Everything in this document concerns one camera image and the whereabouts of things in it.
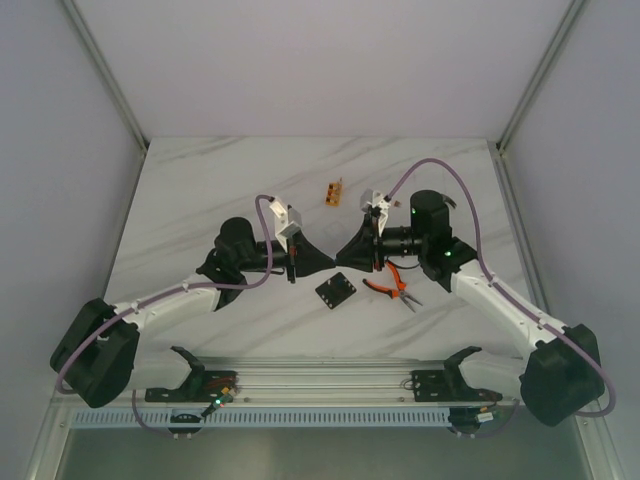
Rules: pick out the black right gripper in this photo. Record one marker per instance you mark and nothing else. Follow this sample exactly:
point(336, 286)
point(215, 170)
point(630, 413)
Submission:
point(366, 251)

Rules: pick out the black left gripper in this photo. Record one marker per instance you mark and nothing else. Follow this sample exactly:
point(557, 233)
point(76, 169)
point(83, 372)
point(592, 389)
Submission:
point(291, 257)

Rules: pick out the black fuse box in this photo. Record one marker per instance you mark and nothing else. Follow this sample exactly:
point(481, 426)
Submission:
point(335, 291)

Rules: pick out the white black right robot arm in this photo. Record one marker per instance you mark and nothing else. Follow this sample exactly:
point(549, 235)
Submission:
point(556, 373)

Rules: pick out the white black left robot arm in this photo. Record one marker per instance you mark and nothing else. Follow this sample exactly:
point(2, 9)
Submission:
point(113, 348)

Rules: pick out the clear plastic fuse box cover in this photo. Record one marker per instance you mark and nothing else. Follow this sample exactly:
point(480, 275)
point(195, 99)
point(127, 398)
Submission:
point(335, 232)

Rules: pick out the orange fuse holder block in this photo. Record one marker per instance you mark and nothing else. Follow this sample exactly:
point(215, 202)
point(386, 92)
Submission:
point(334, 193)

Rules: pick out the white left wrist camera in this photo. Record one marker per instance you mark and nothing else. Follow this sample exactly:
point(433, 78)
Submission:
point(287, 221)

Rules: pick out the orange handled needle-nose pliers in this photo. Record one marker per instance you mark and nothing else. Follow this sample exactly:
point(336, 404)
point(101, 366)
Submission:
point(398, 291)

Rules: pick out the aluminium mounting rail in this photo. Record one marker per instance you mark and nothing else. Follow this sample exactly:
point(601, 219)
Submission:
point(322, 382)

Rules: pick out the white slotted cable duct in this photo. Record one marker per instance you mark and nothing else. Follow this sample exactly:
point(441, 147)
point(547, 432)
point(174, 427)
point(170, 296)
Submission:
point(258, 417)

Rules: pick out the right aluminium frame post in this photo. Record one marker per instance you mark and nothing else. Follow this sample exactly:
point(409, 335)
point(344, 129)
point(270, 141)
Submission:
point(542, 71)

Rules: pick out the aluminium corner frame post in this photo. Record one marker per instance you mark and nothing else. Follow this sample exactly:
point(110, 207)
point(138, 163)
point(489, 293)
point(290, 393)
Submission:
point(99, 62)

